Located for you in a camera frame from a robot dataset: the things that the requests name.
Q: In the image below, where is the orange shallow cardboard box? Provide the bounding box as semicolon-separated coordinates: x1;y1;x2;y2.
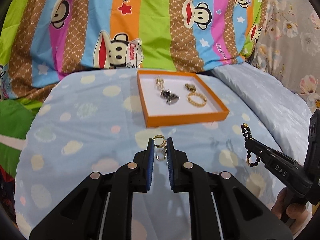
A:
137;69;229;128

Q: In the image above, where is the colourful monkey cartoon quilt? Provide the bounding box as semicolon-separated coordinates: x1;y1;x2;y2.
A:
1;0;268;101

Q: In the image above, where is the right hand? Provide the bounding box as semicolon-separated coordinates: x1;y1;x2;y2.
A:
271;187;309;227

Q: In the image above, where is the silver black-dial wristwatch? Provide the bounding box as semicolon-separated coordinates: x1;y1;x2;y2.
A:
161;89;180;105

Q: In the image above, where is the grey floral fabric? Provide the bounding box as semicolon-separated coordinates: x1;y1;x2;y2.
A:
252;0;319;112

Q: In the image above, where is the green cushion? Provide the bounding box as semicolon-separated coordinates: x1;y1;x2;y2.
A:
1;98;42;181

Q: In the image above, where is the pearl bear brooch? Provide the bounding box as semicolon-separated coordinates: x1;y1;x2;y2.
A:
156;76;164;91

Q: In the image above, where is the black bead bracelet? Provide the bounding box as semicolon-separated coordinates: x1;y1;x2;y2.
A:
240;122;262;168

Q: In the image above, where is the gold pearl earring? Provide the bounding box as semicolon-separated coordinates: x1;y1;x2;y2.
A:
153;134;167;161

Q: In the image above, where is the gold braided bangle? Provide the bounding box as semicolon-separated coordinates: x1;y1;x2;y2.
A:
187;92;207;108

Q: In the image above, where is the pale blue satin blanket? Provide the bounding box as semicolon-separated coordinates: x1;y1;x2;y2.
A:
212;63;311;163

